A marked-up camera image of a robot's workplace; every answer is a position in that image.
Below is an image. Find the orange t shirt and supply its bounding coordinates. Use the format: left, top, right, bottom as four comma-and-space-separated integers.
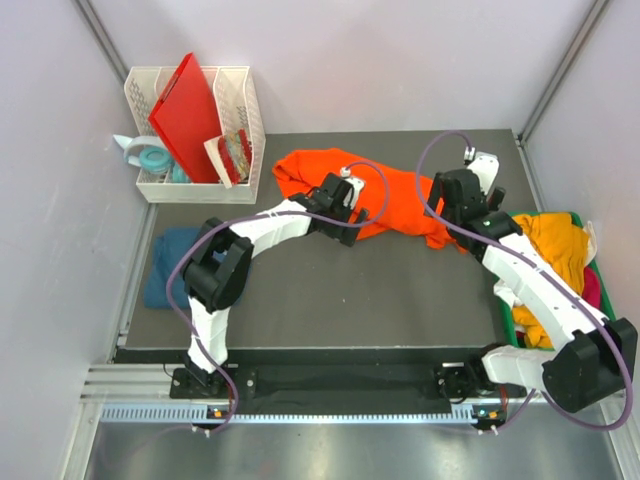
272, 148, 455, 249

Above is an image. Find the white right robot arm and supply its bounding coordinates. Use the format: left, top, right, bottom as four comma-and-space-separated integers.
425, 169, 638, 413

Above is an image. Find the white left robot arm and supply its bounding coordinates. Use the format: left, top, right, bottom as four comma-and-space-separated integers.
181, 170, 365, 397

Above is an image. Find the yellow t shirt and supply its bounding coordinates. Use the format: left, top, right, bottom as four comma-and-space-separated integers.
511, 212, 589, 349

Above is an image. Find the green plastic bin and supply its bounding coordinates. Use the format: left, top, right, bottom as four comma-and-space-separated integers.
494, 212, 616, 348

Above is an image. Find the red patterned booklet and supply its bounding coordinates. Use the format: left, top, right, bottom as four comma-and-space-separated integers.
204, 129, 252, 189

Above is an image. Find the magenta t shirt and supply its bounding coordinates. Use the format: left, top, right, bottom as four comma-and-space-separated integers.
582, 267, 601, 308

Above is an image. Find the white perforated organizer basket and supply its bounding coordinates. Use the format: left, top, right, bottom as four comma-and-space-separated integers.
116, 54, 266, 204

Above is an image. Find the red plastic board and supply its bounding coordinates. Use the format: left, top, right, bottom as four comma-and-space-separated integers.
148, 53, 222, 184

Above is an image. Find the folded blue t shirt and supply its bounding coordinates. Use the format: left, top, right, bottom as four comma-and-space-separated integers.
143, 227, 199, 309

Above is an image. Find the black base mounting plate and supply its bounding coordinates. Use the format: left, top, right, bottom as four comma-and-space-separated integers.
169, 349, 526, 415

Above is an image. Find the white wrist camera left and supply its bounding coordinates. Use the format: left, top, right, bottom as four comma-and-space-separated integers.
340, 167, 366, 209

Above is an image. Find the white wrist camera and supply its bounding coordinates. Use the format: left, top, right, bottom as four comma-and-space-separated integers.
340, 167, 366, 209
464, 146, 500, 196

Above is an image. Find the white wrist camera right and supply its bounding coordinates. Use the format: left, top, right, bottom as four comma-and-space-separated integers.
464, 146, 500, 196

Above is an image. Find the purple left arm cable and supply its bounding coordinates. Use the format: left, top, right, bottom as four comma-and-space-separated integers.
166, 160, 391, 434

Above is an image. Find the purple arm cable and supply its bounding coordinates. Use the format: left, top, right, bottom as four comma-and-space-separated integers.
166, 160, 391, 434
415, 130, 629, 434

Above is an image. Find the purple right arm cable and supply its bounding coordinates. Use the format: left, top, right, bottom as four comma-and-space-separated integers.
415, 130, 629, 434

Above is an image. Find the grey slotted cable duct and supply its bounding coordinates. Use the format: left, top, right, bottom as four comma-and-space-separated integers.
100, 403, 504, 425

